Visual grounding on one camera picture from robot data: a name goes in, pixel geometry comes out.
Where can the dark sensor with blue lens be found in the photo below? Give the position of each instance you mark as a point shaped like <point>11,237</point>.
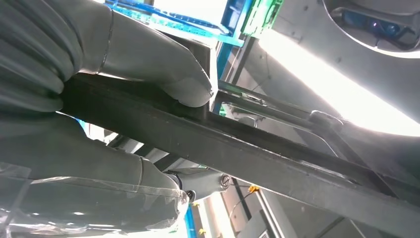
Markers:
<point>370,24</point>

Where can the aluminium frame workbench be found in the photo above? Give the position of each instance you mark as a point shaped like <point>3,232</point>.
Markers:
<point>262,216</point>

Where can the grey robot body shell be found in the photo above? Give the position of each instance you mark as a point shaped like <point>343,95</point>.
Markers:
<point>377,78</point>

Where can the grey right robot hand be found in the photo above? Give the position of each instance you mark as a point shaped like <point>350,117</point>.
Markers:
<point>147,56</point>

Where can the blue metal shelf rack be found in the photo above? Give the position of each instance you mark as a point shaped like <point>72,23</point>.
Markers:
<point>234,13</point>

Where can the green plastic panel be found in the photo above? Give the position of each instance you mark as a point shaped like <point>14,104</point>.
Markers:
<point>262,14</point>

